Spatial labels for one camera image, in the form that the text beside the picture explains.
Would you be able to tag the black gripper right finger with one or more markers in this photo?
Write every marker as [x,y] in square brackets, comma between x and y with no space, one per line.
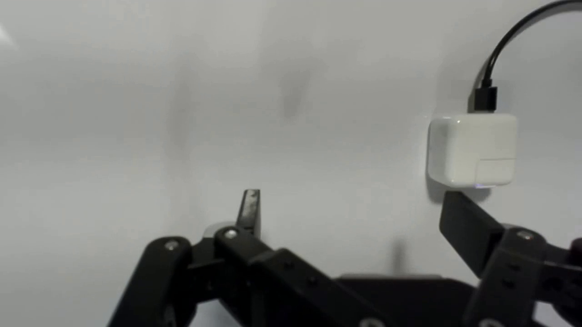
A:
[517,267]

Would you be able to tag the white board mat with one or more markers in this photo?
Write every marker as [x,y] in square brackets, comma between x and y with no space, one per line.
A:
[126,120]

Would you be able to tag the white power adapter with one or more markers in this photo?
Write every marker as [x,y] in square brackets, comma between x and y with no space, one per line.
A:
[472,151]

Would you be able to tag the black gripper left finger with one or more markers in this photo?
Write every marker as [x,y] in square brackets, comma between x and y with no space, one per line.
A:
[259,285]

